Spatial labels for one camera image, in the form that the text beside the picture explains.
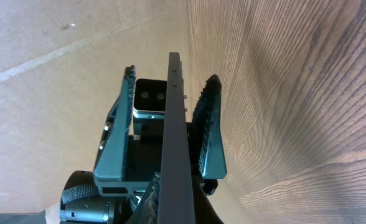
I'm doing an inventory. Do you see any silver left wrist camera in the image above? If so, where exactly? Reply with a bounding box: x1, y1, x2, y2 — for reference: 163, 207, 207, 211
133, 78, 167, 119

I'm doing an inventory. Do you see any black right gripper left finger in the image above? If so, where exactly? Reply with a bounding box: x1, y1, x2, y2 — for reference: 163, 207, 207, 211
138, 172, 161, 224

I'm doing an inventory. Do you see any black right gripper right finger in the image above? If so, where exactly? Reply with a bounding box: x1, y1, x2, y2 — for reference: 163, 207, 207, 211
192, 177, 223, 224

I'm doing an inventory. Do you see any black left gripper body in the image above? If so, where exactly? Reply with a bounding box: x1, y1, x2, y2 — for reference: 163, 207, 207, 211
97, 121, 218, 203

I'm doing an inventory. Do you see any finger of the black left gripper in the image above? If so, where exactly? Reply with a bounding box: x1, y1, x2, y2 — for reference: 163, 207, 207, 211
192, 74, 227, 179
93, 65, 136, 182

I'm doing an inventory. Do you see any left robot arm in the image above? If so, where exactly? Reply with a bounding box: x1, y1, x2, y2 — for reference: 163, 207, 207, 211
59, 63, 227, 223

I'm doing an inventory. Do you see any blue Samsung Galaxy smartphone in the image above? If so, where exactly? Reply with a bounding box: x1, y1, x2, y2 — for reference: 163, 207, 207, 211
157, 52, 195, 224

